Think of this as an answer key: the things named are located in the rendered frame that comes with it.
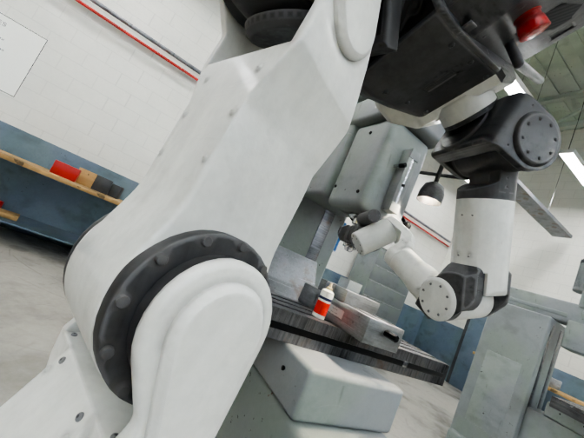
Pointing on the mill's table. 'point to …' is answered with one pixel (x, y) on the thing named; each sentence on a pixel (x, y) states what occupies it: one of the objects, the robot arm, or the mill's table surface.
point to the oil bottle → (323, 302)
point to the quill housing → (374, 169)
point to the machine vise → (353, 319)
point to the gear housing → (366, 114)
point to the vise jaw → (355, 300)
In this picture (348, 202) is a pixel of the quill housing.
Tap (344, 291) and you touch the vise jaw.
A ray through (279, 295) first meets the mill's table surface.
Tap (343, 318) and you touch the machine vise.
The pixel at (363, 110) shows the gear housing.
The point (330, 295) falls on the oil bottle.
